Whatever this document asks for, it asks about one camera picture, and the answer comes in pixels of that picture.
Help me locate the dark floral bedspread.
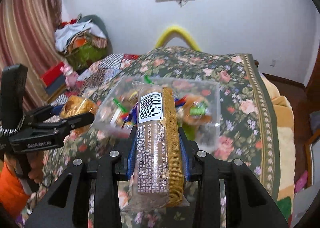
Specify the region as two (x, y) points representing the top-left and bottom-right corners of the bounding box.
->
(41, 46), (281, 228)

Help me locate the beige orange blanket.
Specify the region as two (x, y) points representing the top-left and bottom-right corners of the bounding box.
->
(260, 74), (296, 223)

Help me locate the striped pink curtain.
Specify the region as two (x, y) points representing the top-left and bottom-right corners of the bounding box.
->
(1, 0), (62, 111)

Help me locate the clear plastic storage bin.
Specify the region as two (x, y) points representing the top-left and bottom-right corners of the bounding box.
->
(93, 75), (220, 153)

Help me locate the person's hand on handle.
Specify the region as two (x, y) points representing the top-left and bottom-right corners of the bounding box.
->
(4, 150), (46, 185)

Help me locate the pink plush toy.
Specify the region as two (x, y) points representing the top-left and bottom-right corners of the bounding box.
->
(60, 64), (79, 88)

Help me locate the round bread bun pack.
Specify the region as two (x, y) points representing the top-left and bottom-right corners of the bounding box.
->
(60, 95), (99, 139)

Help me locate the pile of clothes on chair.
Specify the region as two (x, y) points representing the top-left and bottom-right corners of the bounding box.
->
(54, 15), (110, 71)

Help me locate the gold brown biscuit pack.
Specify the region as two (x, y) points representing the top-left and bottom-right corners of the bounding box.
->
(123, 82), (189, 212)

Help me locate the patchwork quilt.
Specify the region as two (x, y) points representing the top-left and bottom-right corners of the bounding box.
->
(50, 53), (140, 105)

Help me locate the yellow padded hoop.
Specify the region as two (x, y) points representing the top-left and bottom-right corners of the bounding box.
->
(155, 25), (201, 52)

